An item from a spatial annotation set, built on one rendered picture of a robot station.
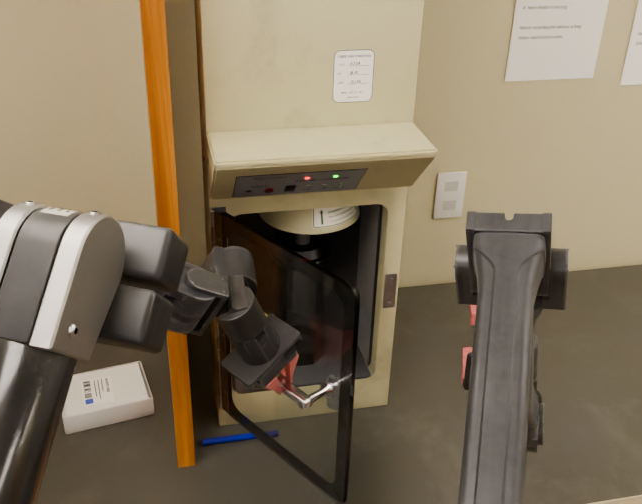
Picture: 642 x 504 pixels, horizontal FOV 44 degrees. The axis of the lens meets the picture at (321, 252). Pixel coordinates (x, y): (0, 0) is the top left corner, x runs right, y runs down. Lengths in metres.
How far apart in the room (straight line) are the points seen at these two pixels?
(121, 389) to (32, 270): 1.13
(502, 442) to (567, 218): 1.43
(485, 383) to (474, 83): 1.18
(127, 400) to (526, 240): 0.96
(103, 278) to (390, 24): 0.83
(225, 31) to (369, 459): 0.76
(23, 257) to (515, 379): 0.39
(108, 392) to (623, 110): 1.28
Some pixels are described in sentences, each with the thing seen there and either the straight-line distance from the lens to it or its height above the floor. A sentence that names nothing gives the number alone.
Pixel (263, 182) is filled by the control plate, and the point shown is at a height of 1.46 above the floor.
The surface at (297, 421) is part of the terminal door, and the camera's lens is 1.27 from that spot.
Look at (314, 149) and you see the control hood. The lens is 1.13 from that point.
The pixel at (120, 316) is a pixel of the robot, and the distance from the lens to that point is 0.45.
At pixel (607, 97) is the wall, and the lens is 1.93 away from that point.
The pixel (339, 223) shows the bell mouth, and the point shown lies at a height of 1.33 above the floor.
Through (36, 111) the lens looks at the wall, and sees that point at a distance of 1.64.
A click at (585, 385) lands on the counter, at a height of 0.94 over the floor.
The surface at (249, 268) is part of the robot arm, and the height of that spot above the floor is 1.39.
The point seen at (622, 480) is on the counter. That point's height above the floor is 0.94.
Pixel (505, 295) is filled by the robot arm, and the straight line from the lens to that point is 0.69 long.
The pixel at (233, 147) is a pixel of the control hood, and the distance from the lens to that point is 1.13.
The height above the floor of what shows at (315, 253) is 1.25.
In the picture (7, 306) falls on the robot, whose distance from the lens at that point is 0.42.
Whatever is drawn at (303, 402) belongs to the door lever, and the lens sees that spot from 1.13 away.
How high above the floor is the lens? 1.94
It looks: 30 degrees down
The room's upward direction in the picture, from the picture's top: 2 degrees clockwise
